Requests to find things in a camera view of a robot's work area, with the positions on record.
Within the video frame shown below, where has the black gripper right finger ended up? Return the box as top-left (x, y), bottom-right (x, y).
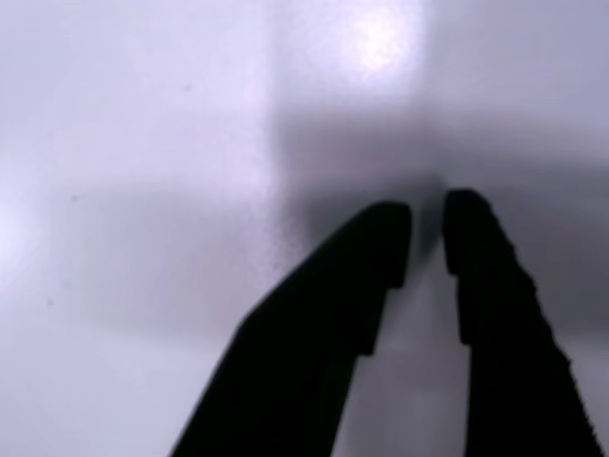
top-left (442, 189), bottom-right (606, 457)

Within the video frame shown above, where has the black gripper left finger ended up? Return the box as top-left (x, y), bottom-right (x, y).
top-left (168, 201), bottom-right (413, 457)

